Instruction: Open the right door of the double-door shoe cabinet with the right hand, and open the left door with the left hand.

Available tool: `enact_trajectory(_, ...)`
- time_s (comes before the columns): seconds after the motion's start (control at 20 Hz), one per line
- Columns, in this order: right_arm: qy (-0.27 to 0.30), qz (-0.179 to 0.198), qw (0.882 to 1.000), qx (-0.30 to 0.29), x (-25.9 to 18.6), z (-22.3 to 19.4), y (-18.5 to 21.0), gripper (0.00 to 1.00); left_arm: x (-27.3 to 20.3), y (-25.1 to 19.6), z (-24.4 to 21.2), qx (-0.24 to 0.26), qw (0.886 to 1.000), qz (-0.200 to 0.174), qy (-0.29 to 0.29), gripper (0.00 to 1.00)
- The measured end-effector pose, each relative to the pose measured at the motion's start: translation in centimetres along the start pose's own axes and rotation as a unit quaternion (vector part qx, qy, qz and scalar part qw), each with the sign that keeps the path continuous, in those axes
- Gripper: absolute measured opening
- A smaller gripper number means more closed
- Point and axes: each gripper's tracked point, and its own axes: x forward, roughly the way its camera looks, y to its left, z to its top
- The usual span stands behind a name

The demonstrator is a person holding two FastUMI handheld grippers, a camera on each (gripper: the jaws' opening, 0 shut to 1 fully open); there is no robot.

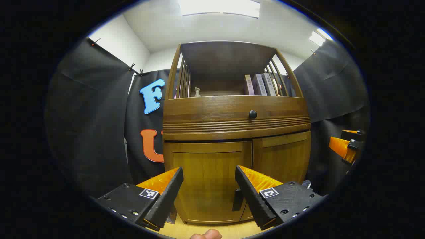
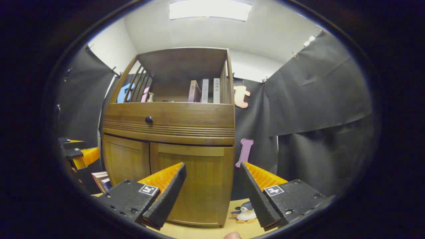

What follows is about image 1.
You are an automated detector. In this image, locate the wooden shoe cabinet door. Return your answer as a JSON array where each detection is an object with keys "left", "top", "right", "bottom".
[
  {"left": 247, "top": 131, "right": 312, "bottom": 221},
  {"left": 163, "top": 141, "right": 253, "bottom": 225}
]

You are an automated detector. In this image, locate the large ceiling light panel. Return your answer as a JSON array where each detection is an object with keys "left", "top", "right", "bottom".
[{"left": 178, "top": 0, "right": 261, "bottom": 19}]

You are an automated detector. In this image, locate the wooden ribbed drawer front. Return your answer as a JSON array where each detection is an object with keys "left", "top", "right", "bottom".
[{"left": 163, "top": 96, "right": 311, "bottom": 141}]

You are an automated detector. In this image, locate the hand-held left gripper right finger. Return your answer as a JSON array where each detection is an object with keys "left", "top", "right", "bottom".
[{"left": 235, "top": 165, "right": 324, "bottom": 231}]

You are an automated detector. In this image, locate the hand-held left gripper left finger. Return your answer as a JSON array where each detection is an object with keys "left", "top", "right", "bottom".
[{"left": 96, "top": 167, "right": 184, "bottom": 232}]

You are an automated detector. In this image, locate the black door handle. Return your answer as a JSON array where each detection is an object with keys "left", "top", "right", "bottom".
[{"left": 232, "top": 188, "right": 244, "bottom": 212}]

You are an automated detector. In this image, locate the wooden double-door shoe cabinet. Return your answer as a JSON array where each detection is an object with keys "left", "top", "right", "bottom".
[{"left": 162, "top": 41, "right": 312, "bottom": 226}]

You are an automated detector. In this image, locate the black backdrop cloth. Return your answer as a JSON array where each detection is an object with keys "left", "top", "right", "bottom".
[{"left": 45, "top": 37, "right": 371, "bottom": 199}]

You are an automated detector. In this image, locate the pinkish upright book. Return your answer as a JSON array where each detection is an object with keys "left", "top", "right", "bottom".
[{"left": 245, "top": 75, "right": 255, "bottom": 96}]

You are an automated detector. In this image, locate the small ceiling light panel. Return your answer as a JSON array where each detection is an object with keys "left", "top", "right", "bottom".
[{"left": 309, "top": 28, "right": 333, "bottom": 47}]

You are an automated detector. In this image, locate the purple upright book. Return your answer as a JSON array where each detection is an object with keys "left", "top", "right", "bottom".
[{"left": 252, "top": 74, "right": 267, "bottom": 96}]

